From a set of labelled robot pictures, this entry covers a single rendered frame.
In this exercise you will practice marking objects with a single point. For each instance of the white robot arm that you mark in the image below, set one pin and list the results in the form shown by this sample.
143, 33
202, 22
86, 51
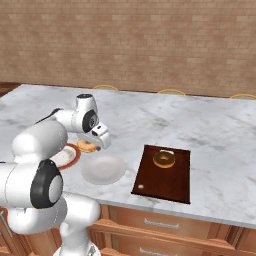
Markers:
36, 140

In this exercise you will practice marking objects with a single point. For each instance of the plain white plate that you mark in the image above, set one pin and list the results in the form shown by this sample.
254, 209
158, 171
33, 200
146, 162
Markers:
103, 169

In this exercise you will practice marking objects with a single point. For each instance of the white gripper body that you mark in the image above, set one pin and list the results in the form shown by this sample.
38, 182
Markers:
104, 140

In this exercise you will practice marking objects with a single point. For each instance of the dark brown wooden tray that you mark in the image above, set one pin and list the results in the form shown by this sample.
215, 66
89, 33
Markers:
166, 181

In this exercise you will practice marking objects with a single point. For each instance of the wooden drawer front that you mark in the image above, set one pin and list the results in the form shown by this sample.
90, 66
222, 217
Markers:
133, 218
130, 247

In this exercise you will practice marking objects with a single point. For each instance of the red rimmed white plate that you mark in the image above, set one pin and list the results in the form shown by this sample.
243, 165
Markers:
68, 157

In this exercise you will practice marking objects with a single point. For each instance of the yellow stool seat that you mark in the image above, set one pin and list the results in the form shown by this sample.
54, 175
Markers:
243, 96
171, 91
105, 87

